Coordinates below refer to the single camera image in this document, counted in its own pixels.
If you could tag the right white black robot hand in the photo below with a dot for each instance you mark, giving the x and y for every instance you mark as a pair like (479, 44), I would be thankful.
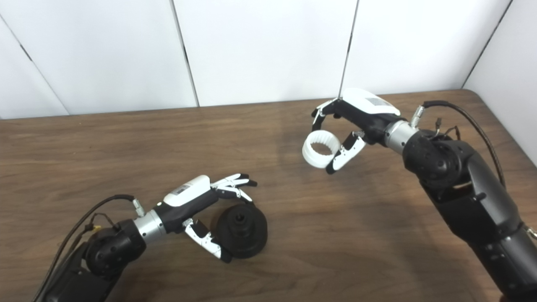
(369, 113)

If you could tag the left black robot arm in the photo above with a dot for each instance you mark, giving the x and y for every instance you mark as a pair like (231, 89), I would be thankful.
(109, 251)

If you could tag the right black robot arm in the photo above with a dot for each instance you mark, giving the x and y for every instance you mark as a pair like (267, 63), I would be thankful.
(461, 184)

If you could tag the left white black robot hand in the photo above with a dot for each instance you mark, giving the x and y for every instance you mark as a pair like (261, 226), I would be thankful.
(188, 199)

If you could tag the round black plastic part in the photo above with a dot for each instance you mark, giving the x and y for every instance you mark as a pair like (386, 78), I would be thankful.
(245, 235)

